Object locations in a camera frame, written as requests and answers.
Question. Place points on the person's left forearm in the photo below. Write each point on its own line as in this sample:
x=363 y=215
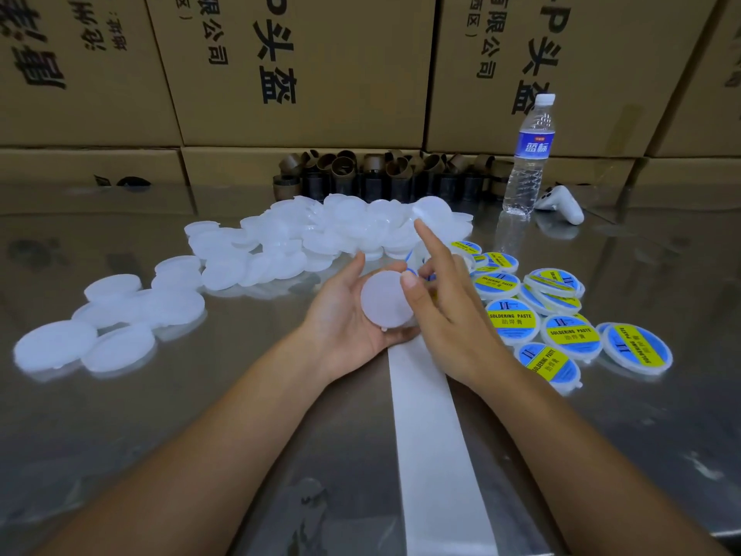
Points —
x=174 y=475

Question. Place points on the clear plastic water bottle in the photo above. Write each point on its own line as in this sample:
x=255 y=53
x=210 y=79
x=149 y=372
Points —
x=529 y=158

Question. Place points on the white handheld controller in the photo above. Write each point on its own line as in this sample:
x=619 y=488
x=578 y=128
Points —
x=560 y=205

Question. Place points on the person's right hand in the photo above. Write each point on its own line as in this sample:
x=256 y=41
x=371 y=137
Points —
x=469 y=336

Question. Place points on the stack of brown cardboard boxes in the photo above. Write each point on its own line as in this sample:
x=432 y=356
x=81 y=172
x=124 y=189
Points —
x=307 y=69

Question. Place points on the sticker roll with backing strip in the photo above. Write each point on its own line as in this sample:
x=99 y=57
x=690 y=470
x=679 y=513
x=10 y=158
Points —
x=438 y=469

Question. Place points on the row of dark cardboard tubes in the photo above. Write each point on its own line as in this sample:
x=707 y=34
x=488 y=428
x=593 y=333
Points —
x=359 y=177

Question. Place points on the person's right forearm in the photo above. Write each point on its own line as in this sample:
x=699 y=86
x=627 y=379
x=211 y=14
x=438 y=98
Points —
x=608 y=480

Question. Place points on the pile of white plastic lids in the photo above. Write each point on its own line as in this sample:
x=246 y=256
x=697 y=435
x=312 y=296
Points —
x=289 y=231

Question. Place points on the person's left hand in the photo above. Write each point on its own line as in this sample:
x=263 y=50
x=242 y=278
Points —
x=330 y=336

